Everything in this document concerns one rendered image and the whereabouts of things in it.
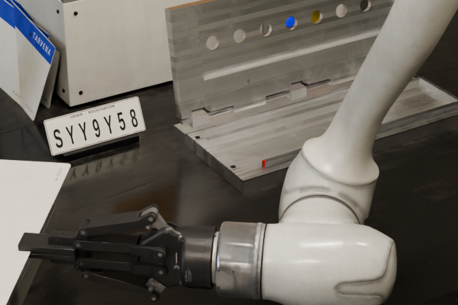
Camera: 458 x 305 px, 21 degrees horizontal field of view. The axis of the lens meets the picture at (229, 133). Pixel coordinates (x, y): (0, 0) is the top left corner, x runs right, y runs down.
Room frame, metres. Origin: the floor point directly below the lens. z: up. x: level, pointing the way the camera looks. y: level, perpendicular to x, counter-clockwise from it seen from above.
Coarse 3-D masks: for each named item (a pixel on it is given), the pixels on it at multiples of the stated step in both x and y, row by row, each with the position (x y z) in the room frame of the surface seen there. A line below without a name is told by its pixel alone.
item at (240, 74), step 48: (240, 0) 1.78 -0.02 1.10; (288, 0) 1.84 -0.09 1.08; (336, 0) 1.88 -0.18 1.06; (384, 0) 1.93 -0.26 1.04; (192, 48) 1.73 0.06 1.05; (240, 48) 1.78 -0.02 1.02; (288, 48) 1.82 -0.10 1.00; (336, 48) 1.86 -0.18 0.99; (192, 96) 1.71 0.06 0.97; (240, 96) 1.75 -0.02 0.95
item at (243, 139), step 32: (288, 96) 1.81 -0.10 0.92; (320, 96) 1.81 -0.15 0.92; (416, 96) 1.82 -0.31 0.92; (192, 128) 1.71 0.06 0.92; (224, 128) 1.71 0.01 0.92; (256, 128) 1.71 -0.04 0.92; (288, 128) 1.71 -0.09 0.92; (320, 128) 1.71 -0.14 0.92; (416, 128) 1.71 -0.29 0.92; (448, 128) 1.74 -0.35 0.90; (224, 160) 1.60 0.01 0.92; (256, 160) 1.61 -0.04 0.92; (288, 160) 1.60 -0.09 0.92
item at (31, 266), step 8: (48, 216) 1.42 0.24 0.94; (56, 216) 1.45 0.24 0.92; (48, 224) 1.42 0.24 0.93; (56, 224) 1.45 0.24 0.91; (40, 232) 1.38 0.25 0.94; (48, 232) 1.41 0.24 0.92; (32, 264) 1.33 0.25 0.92; (24, 272) 1.30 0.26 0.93; (32, 272) 1.33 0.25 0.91; (24, 280) 1.29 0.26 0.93; (32, 280) 1.32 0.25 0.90; (16, 288) 1.26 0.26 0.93; (24, 288) 1.29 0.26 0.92; (16, 296) 1.25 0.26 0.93; (24, 296) 1.28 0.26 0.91; (8, 304) 1.22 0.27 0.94; (16, 304) 1.25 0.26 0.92
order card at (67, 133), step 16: (80, 112) 1.68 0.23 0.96; (96, 112) 1.69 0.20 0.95; (112, 112) 1.70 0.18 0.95; (128, 112) 1.72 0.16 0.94; (48, 128) 1.65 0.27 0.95; (64, 128) 1.66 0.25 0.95; (80, 128) 1.67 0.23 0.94; (96, 128) 1.68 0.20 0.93; (112, 128) 1.69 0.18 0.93; (128, 128) 1.70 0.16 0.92; (144, 128) 1.72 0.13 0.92; (64, 144) 1.65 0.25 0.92; (80, 144) 1.66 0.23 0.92
